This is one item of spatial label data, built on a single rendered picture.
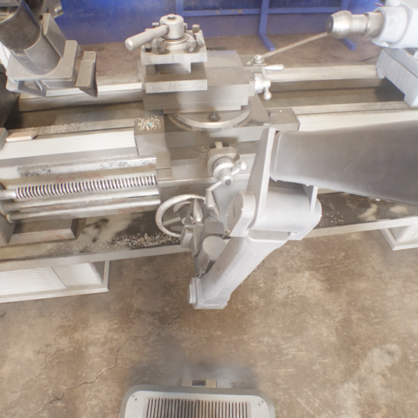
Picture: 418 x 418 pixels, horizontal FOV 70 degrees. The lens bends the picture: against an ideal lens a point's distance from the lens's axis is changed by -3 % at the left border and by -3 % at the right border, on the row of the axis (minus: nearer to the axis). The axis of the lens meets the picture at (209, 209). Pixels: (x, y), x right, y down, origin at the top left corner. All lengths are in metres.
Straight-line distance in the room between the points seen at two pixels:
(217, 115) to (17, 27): 0.58
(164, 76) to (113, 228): 0.72
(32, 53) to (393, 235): 1.90
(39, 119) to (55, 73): 1.01
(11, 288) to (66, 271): 0.31
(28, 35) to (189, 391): 1.09
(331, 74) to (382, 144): 1.31
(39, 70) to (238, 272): 0.44
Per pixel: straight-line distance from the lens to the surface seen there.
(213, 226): 0.73
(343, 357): 1.62
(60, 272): 1.61
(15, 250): 1.49
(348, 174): 0.26
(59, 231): 1.38
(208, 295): 0.66
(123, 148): 1.07
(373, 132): 0.25
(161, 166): 1.01
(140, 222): 1.37
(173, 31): 0.89
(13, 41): 0.50
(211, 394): 1.21
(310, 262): 1.79
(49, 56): 0.53
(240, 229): 0.41
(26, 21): 0.49
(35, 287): 1.75
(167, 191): 1.00
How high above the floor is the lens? 1.45
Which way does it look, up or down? 49 degrees down
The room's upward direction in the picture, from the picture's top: straight up
